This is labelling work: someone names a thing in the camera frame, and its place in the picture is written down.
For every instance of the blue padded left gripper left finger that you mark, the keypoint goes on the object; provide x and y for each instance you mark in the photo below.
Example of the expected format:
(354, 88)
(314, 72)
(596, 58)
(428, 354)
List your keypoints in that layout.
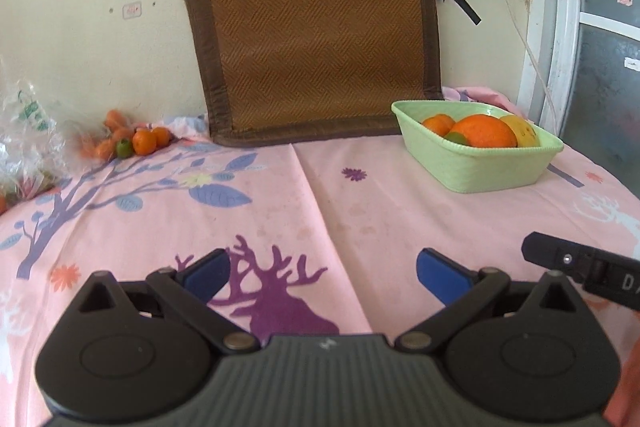
(207, 276)

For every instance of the large orange fruit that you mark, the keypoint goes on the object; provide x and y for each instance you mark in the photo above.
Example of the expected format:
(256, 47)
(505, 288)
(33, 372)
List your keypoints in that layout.
(484, 131)

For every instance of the orange kumquat by wall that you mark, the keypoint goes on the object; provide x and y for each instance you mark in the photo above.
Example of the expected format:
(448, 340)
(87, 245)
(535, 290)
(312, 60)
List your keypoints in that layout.
(144, 142)

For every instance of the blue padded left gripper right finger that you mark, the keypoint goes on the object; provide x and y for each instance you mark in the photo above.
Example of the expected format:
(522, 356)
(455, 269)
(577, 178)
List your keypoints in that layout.
(444, 278)

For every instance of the brown woven seat cushion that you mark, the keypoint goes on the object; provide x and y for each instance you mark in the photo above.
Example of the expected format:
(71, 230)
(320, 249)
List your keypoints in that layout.
(286, 71)

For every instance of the large yellow citrus fruit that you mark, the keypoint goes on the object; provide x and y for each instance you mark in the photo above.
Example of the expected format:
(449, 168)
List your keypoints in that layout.
(524, 132)

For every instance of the white wall socket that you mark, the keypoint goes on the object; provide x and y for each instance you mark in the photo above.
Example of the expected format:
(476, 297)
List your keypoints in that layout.
(132, 10)

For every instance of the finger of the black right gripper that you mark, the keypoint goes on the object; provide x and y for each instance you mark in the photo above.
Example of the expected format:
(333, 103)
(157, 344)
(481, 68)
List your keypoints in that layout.
(601, 273)

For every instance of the pink patterned tablecloth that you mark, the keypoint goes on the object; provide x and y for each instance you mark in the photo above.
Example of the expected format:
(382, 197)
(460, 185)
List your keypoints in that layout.
(323, 236)

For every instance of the green lime front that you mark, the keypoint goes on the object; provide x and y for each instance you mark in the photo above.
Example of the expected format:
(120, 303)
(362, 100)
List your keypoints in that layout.
(457, 137)

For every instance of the clear plastic bag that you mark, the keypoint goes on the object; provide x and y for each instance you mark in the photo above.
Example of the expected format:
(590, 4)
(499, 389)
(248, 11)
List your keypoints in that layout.
(36, 149)

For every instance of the small green fruit by wall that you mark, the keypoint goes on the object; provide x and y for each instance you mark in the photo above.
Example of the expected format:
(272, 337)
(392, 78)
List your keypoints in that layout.
(124, 149)

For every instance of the pile of small carrots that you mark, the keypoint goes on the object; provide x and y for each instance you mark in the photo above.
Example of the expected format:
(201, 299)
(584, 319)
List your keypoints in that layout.
(101, 144)

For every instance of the white door frame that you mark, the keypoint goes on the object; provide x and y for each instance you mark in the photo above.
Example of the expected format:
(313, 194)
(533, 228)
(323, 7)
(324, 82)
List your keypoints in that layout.
(548, 68)

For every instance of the small orange tangerine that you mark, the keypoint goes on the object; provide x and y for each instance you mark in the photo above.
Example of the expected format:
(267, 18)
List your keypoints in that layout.
(440, 124)

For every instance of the light green plastic basket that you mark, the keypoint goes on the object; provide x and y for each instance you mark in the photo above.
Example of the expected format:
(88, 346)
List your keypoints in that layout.
(465, 169)

